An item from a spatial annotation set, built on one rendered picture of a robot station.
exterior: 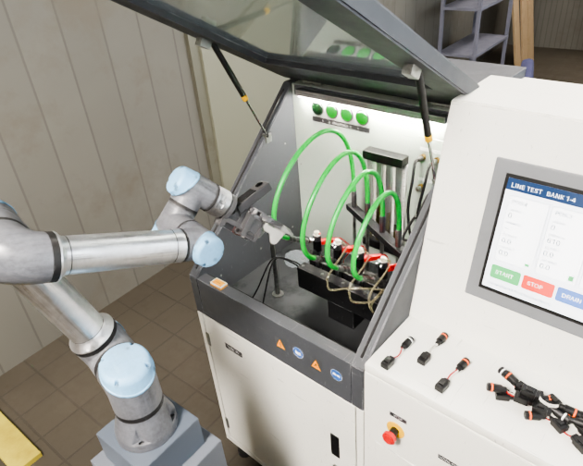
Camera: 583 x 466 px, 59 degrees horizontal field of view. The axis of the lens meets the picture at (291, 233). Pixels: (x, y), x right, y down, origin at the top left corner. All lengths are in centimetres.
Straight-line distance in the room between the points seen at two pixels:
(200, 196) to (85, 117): 173
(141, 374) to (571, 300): 96
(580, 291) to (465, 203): 31
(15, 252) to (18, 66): 181
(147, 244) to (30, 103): 177
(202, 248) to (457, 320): 69
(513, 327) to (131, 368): 89
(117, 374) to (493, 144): 98
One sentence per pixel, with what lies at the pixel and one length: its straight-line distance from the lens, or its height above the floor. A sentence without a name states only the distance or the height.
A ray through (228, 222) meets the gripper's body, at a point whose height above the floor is 129.
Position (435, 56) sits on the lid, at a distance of 113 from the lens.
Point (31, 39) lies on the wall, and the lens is 276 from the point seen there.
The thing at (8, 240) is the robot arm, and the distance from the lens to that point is 101.
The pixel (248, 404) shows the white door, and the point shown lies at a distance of 198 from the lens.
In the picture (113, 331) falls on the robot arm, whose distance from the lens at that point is 131.
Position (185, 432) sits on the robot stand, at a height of 89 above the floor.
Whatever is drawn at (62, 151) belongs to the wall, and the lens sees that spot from 288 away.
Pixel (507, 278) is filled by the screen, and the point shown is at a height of 118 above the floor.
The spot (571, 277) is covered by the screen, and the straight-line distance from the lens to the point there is 127.
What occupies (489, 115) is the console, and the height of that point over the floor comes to 153.
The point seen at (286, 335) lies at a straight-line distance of 150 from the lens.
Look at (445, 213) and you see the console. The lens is 133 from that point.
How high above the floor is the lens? 196
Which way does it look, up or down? 33 degrees down
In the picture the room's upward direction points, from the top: 5 degrees counter-clockwise
